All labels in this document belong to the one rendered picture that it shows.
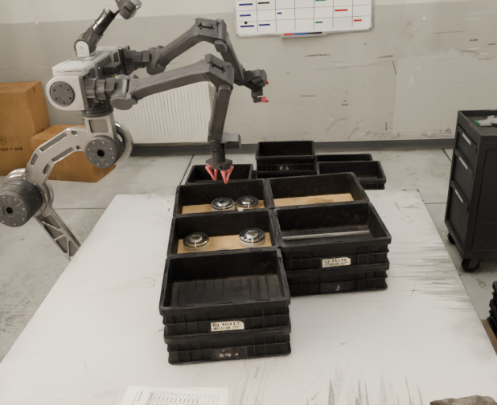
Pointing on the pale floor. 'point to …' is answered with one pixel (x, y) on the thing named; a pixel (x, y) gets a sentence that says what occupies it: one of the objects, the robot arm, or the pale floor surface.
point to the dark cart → (484, 189)
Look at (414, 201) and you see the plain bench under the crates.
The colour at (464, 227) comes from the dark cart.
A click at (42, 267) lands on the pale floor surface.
